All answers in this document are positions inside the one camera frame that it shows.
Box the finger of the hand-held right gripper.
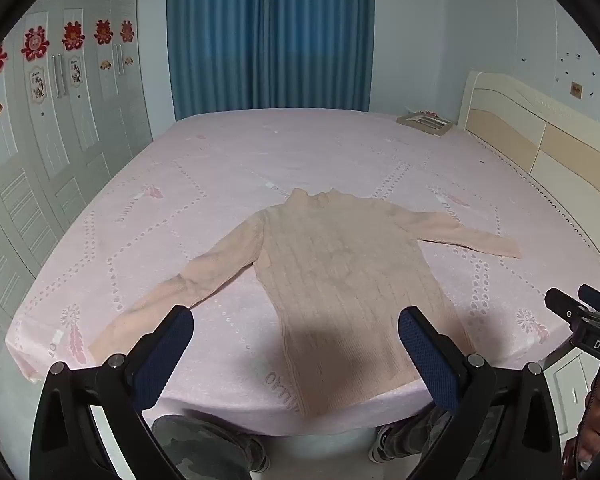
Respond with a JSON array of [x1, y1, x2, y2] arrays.
[[578, 284, 600, 313], [545, 287, 588, 322]]

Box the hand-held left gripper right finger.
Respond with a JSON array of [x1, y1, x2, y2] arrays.
[[397, 306, 563, 480]]

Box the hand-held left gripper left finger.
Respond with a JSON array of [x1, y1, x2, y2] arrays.
[[30, 305, 196, 480]]

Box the beige knit sweater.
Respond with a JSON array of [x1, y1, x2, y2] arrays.
[[87, 187, 523, 418]]

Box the person's right hand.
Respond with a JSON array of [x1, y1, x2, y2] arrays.
[[577, 375, 600, 463]]

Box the white nightstand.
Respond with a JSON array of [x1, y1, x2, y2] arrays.
[[540, 345, 600, 441]]

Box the camouflage pants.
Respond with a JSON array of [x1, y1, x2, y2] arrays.
[[150, 407, 486, 480]]

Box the cream wooden headboard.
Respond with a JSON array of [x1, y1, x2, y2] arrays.
[[457, 71, 600, 268]]

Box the bed with pink cover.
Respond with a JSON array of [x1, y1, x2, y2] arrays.
[[5, 107, 600, 436]]

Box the white wardrobe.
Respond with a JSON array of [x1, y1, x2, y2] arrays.
[[0, 0, 156, 321]]

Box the blue curtain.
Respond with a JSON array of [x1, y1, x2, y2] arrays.
[[166, 0, 376, 122]]

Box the wooden picture frame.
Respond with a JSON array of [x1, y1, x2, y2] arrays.
[[396, 110, 455, 137]]

